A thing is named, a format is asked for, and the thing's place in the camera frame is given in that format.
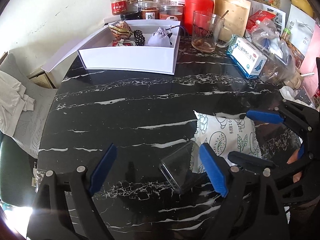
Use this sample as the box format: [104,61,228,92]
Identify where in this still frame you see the dark transparent plastic case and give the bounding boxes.
[159,141,207,194]

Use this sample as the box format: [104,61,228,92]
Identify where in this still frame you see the white bread print packet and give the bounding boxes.
[194,112,261,166]

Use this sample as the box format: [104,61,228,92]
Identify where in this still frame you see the clear plastic bag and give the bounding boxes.
[251,18,297,84]

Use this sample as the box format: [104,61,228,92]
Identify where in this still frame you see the blue white medicine box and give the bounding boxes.
[226,35,267,79]

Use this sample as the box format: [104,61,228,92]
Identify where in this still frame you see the grey leaf pattern chair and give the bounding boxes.
[1,53,57,158]

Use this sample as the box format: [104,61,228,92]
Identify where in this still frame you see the red foil bag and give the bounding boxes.
[246,10,276,31]

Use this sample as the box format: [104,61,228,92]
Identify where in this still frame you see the glass mug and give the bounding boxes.
[191,13,234,53]

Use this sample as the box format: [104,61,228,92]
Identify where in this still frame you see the kraft paper pouch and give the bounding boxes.
[214,0,251,36]

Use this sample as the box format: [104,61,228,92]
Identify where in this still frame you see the white cloth on chair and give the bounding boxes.
[0,71,35,137]

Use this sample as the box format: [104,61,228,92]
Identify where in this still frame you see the yellow pot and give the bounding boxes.
[291,0,313,17]

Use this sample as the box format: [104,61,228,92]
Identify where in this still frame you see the white open gift box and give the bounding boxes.
[42,20,180,75]

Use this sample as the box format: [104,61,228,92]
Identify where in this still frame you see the black scrunchie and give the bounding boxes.
[133,30,145,46]

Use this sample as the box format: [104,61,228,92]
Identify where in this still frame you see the red cylindrical canister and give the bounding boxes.
[183,0,214,35]

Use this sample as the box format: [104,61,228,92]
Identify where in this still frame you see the brown patterned snack wrapper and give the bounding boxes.
[108,20,133,40]

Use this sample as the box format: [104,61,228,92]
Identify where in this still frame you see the clear jar orange label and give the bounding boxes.
[159,4,184,22]

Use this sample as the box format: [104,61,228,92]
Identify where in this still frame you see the black lid jar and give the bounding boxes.
[120,11,140,21]

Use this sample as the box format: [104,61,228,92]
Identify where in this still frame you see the clear jar red powder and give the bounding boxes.
[141,1,159,20]

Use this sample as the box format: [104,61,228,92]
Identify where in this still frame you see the red label sauce jar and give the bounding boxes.
[111,0,127,15]

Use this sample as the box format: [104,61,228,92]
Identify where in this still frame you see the white drawstring pouch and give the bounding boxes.
[146,27,172,48]

